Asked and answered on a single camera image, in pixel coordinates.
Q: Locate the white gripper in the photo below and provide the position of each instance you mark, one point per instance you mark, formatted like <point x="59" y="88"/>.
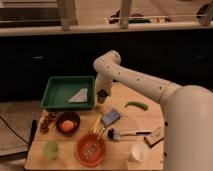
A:
<point x="103" y="82"/>

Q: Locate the dark metal cup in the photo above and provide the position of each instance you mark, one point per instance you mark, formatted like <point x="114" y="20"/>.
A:
<point x="101" y="96"/>

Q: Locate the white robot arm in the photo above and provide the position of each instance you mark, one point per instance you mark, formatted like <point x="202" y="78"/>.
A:
<point x="187" y="111"/>

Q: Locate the grey folded cloth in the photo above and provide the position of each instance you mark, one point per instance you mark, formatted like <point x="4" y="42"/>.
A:
<point x="80" y="97"/>

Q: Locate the blue sponge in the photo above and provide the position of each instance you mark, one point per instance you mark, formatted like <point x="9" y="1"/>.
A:
<point x="110" y="117"/>

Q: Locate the green plastic tray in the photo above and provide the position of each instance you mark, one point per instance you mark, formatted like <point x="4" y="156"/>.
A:
<point x="60" y="89"/>

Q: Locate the dark brown bowl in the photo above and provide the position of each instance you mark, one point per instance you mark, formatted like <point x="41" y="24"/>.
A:
<point x="72" y="116"/>

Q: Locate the orange fruit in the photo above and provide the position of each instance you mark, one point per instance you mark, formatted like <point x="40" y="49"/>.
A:
<point x="67" y="126"/>

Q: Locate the brown dried food pile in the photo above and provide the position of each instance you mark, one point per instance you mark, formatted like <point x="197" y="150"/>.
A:
<point x="48" y="119"/>

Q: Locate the orange plate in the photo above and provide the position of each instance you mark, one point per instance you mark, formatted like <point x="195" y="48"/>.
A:
<point x="90" y="150"/>

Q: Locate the wooden block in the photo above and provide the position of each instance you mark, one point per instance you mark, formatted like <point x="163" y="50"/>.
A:
<point x="155" y="137"/>

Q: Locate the white cup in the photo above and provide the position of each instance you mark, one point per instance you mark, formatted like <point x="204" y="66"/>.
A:
<point x="139" y="152"/>

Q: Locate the light green cup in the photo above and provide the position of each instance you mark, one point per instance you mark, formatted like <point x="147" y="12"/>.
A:
<point x="51" y="150"/>

